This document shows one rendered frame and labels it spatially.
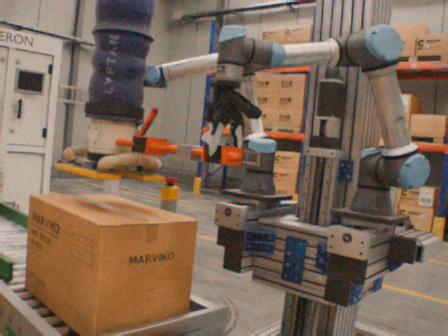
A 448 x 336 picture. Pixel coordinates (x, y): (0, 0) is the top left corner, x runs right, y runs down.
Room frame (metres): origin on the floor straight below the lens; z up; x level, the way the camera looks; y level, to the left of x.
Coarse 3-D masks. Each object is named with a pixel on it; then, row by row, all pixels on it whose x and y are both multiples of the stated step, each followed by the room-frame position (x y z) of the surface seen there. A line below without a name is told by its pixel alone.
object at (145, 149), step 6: (138, 138) 1.46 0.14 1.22; (144, 138) 1.44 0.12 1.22; (150, 138) 1.44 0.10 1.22; (156, 138) 1.46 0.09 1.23; (138, 144) 1.47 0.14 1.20; (144, 144) 1.44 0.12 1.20; (132, 150) 1.48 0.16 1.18; (138, 150) 1.45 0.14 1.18; (144, 150) 1.44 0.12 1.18; (150, 150) 1.44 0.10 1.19; (156, 150) 1.46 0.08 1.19
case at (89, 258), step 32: (32, 224) 1.74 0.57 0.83; (64, 224) 1.52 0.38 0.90; (96, 224) 1.35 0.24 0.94; (128, 224) 1.39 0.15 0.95; (160, 224) 1.47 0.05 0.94; (192, 224) 1.57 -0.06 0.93; (32, 256) 1.73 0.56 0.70; (64, 256) 1.51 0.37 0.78; (96, 256) 1.34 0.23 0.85; (128, 256) 1.40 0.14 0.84; (160, 256) 1.48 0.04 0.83; (192, 256) 1.58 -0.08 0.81; (32, 288) 1.71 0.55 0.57; (64, 288) 1.50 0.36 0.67; (96, 288) 1.33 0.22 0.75; (128, 288) 1.40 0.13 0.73; (160, 288) 1.49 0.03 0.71; (64, 320) 1.49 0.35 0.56; (96, 320) 1.33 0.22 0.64; (128, 320) 1.41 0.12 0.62
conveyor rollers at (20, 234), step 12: (0, 216) 3.21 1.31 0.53; (0, 228) 2.78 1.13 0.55; (12, 228) 2.83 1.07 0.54; (24, 228) 2.89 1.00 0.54; (0, 240) 2.51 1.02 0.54; (12, 240) 2.56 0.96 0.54; (24, 240) 2.54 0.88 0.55; (12, 252) 2.29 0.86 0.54; (24, 252) 2.34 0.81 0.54; (24, 264) 2.09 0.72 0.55; (0, 276) 1.90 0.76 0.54; (24, 276) 1.97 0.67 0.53; (12, 288) 1.76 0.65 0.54; (24, 288) 1.79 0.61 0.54; (24, 300) 1.64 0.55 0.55; (36, 300) 1.66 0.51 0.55; (36, 312) 1.55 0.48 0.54; (48, 312) 1.58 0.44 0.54; (60, 324) 1.51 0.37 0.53
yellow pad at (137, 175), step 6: (114, 168) 1.76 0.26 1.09; (120, 168) 1.74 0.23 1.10; (138, 168) 1.68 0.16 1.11; (120, 174) 1.70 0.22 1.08; (126, 174) 1.67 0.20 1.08; (132, 174) 1.64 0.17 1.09; (138, 174) 1.62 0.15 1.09; (144, 174) 1.61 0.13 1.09; (150, 174) 1.63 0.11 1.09; (156, 174) 1.65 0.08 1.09; (144, 180) 1.59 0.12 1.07; (150, 180) 1.60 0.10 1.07; (156, 180) 1.62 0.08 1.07; (162, 180) 1.64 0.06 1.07
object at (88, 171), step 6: (96, 162) 1.57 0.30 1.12; (60, 168) 1.68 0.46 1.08; (66, 168) 1.64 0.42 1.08; (72, 168) 1.60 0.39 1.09; (78, 168) 1.58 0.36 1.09; (84, 168) 1.56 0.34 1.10; (90, 168) 1.58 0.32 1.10; (84, 174) 1.53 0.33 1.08; (90, 174) 1.49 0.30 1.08; (96, 174) 1.46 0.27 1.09; (102, 174) 1.48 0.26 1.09; (108, 174) 1.49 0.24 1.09; (114, 174) 1.51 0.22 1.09
